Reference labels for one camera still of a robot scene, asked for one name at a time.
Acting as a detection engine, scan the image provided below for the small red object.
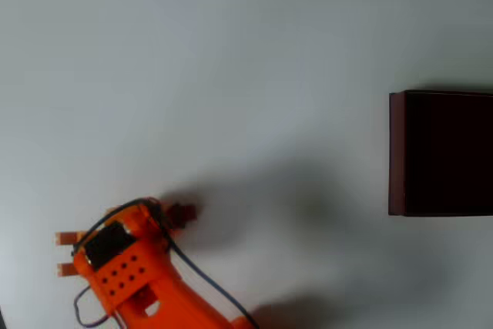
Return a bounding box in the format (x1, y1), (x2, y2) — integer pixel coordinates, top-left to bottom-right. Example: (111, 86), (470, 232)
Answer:
(169, 201), (200, 230)

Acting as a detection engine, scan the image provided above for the dark maroon cardboard box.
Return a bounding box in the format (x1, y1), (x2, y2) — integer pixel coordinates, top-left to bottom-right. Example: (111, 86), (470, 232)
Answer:
(387, 89), (493, 217)

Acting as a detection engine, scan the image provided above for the black camera cable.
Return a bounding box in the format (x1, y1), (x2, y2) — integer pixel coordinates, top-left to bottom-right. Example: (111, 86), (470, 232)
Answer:
(71, 196), (260, 329)

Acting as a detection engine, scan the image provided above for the orange pronged camera mount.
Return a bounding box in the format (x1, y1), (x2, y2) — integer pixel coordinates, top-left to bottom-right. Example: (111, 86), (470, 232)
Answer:
(53, 230), (90, 278)

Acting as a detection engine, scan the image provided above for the thin purple wire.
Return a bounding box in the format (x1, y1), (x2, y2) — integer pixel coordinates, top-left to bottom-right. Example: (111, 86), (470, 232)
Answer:
(72, 285), (121, 329)

